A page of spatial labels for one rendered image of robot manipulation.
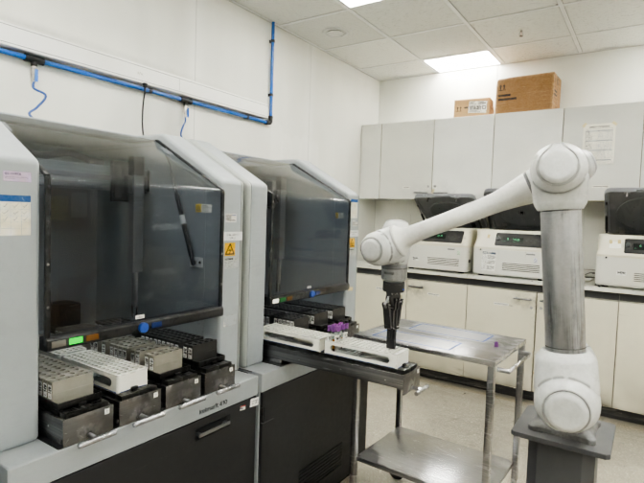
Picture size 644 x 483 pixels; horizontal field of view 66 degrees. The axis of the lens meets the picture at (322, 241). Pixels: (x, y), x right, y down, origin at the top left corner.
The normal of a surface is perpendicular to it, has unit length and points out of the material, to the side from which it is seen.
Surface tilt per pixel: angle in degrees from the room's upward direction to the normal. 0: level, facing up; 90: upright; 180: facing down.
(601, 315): 90
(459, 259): 90
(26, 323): 90
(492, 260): 90
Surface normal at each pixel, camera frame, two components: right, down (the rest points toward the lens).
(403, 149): -0.56, 0.03
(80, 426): 0.83, 0.06
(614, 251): -0.47, -0.49
